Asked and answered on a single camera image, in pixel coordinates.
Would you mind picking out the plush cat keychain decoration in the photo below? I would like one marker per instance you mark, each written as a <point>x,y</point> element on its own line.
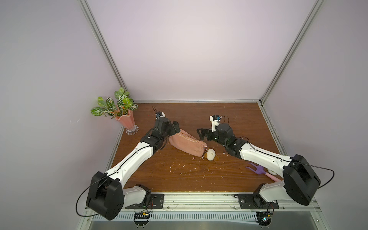
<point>211,155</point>

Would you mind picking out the left circuit board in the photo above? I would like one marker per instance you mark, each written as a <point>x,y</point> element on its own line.
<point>141,219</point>

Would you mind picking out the circuit board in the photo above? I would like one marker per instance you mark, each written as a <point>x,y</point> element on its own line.
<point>141,219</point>
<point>264,219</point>

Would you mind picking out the pink corduroy pencil bag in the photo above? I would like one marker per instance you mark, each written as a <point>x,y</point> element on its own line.
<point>188,144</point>

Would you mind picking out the pink vase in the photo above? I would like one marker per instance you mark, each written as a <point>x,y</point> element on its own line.
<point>128,122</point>

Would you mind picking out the green artificial plant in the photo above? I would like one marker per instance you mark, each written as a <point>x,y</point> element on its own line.
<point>120,105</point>

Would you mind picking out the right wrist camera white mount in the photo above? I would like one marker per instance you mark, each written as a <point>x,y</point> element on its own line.
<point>215,121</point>

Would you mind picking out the right circuit board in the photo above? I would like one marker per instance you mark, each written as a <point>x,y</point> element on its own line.
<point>264,219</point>

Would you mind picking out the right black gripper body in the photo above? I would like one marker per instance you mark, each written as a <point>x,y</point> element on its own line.
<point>205,134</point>

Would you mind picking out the aluminium front rail frame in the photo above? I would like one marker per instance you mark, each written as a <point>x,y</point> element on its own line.
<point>211,211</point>

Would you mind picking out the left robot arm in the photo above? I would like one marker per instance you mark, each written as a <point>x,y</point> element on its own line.
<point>107,194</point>

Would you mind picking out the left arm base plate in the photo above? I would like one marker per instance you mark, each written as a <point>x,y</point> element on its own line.
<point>151,201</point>

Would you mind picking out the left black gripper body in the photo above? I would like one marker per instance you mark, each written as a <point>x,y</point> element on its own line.
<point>175,128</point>

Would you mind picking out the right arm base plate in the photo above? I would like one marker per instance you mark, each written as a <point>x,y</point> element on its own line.
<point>251,201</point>

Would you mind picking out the purple pink toy fork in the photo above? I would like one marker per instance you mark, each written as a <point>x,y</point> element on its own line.
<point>258,169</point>

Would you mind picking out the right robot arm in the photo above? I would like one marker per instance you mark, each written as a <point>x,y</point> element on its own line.
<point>300,182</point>

